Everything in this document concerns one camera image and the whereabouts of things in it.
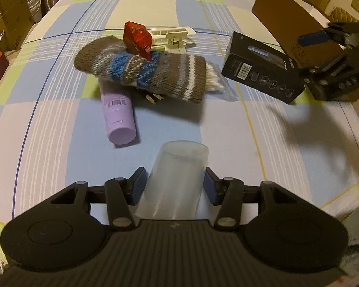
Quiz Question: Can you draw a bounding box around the wooden clothespin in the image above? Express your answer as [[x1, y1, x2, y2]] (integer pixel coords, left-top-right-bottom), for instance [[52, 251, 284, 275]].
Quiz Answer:
[[142, 91, 165, 105]]

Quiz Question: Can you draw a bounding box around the translucent plastic cup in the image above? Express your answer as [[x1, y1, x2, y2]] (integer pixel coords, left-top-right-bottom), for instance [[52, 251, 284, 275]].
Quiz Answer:
[[135, 141, 209, 220]]

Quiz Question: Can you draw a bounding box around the plain cardboard box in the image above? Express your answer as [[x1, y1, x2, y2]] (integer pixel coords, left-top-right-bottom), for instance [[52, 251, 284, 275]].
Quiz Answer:
[[0, 0, 36, 51]]

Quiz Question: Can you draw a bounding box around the purple tube bottle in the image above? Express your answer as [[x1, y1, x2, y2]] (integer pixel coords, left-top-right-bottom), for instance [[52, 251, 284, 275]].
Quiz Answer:
[[98, 78, 137, 144]]

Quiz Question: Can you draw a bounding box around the striped knitted sock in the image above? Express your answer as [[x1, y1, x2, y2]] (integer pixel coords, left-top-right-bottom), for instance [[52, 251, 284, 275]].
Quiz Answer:
[[74, 36, 206, 104]]

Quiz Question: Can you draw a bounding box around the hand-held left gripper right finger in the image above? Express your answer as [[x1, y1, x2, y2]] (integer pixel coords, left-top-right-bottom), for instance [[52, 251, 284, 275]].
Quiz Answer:
[[203, 167, 313, 231]]

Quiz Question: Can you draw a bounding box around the bag of cotton swabs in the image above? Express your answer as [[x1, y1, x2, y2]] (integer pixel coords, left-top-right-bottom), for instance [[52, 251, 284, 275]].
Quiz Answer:
[[203, 60, 237, 102]]

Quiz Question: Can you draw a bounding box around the brown cardboard storage box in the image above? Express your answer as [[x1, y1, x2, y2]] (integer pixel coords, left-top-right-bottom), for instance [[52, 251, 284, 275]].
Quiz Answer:
[[252, 0, 348, 69]]

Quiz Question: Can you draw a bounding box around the red snack packet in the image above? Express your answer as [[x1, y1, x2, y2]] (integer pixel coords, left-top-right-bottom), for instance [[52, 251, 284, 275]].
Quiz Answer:
[[123, 21, 153, 61]]

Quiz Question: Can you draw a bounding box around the white plastic clip hanger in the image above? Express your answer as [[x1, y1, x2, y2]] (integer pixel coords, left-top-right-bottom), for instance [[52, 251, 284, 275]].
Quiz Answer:
[[146, 27, 196, 54]]

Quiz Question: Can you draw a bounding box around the checked bed sheet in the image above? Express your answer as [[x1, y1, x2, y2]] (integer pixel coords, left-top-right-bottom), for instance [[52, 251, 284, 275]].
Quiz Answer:
[[0, 0, 359, 260]]

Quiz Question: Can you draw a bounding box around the quilted beige cushion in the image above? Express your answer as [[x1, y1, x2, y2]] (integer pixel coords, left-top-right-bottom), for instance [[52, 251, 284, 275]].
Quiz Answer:
[[329, 7, 359, 24]]

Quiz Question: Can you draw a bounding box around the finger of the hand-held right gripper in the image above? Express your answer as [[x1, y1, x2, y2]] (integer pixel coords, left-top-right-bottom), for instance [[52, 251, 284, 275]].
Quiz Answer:
[[301, 46, 359, 102], [298, 21, 359, 49]]

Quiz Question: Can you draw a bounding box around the black product box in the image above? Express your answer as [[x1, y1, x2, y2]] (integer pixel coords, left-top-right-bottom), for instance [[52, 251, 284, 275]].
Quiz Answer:
[[221, 31, 306, 105]]

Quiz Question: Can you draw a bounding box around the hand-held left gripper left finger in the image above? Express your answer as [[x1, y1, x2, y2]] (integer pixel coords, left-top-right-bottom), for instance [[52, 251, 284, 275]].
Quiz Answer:
[[49, 167, 147, 231]]

